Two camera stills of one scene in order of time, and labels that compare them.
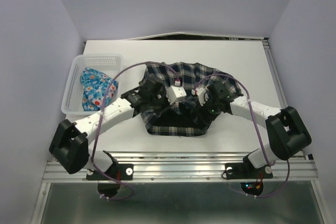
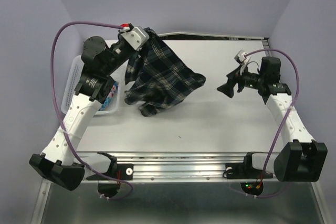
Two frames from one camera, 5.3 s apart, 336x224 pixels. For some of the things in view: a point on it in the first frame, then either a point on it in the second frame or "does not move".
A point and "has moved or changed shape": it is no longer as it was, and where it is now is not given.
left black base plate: [117, 171] does not move
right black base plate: [243, 171] does not move
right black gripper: [202, 110] → [227, 88]
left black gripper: [163, 93] → [136, 52]
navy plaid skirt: [184, 99] has moved or changed shape
